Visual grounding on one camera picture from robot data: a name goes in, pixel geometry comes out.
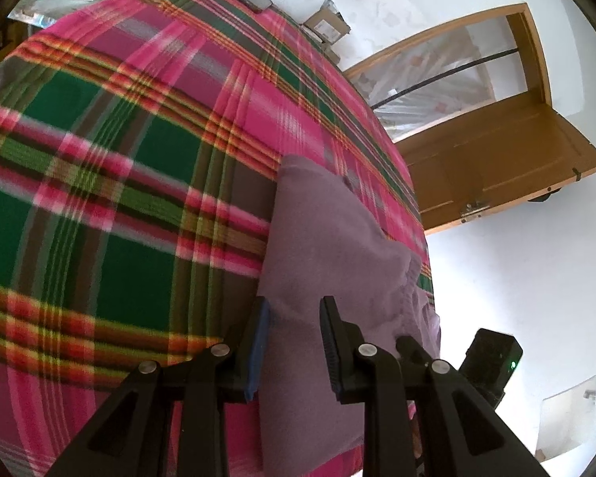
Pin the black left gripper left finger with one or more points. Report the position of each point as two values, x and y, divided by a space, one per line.
130 433

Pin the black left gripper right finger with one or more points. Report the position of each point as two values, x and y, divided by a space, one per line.
421 416

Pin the purple fleece pants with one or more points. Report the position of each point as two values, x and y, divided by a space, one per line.
324 242

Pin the wooden door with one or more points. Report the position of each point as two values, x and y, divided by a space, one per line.
493 158

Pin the plaid pink green bedsheet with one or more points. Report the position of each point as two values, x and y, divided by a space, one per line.
139 146

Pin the brown cardboard box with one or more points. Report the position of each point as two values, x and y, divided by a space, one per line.
327 23

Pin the white wall panel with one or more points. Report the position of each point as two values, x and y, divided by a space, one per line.
566 420

